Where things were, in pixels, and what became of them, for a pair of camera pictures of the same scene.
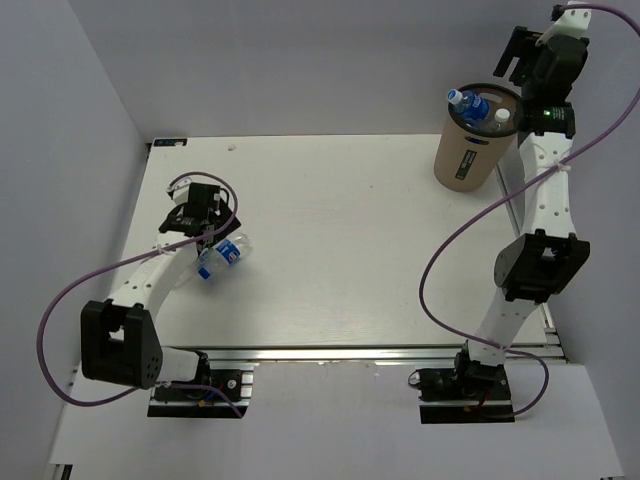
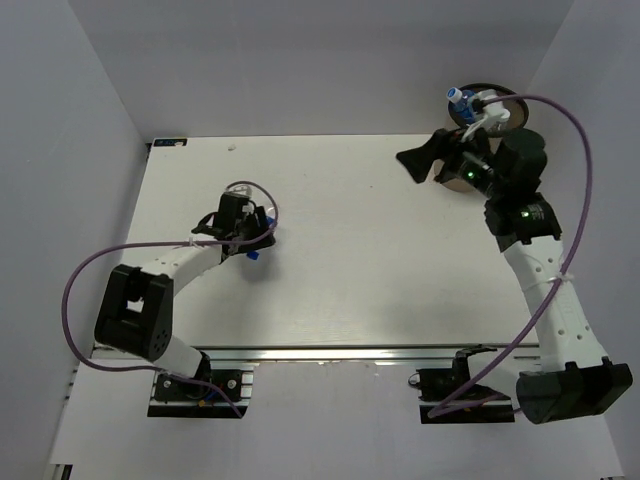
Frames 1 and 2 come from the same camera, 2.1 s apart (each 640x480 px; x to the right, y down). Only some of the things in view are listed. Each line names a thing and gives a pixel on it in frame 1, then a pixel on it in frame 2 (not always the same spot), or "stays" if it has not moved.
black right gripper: [513, 50] -> [419, 160]
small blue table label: [170, 142] stays
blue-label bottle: [470, 106] stays
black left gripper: [223, 212] -> [251, 218]
